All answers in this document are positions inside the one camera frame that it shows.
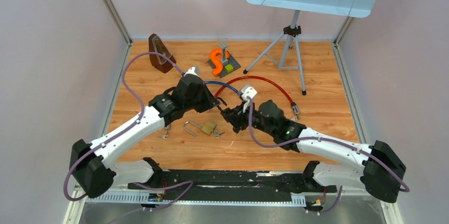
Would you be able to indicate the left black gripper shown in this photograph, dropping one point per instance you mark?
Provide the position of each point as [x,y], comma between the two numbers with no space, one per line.
[210,100]

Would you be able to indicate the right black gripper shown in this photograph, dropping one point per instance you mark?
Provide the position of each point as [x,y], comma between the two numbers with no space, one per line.
[237,117]

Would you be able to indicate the blue cable lock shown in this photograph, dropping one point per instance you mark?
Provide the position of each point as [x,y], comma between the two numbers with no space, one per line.
[210,82]

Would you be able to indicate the padlock silver keys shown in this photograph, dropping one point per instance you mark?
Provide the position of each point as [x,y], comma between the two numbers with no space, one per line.
[218,134]

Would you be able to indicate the brass padlock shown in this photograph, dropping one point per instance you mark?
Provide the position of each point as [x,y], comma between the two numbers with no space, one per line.
[208,128]

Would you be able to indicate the red cable lock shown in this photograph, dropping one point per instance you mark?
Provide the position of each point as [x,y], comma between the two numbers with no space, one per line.
[293,104]

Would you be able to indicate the small black padlock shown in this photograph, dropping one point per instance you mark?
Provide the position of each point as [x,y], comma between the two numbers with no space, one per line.
[220,103]

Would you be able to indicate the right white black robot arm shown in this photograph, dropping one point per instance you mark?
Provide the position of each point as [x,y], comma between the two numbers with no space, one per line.
[375,168]

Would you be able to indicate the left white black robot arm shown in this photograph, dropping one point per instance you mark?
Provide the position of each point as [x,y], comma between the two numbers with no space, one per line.
[94,165]

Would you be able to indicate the orange S block toy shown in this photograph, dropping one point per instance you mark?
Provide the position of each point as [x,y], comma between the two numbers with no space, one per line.
[222,62]

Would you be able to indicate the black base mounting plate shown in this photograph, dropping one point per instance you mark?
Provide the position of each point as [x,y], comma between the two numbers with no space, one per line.
[237,186]

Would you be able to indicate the brown wooden metronome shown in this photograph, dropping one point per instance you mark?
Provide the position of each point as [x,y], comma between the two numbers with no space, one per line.
[161,63]

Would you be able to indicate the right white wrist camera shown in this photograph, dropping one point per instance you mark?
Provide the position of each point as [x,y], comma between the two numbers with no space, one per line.
[247,94]

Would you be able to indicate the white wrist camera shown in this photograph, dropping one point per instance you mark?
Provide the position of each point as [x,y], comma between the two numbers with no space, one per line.
[194,70]
[247,94]

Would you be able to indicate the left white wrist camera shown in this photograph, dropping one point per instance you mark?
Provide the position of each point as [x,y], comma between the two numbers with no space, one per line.
[194,70]

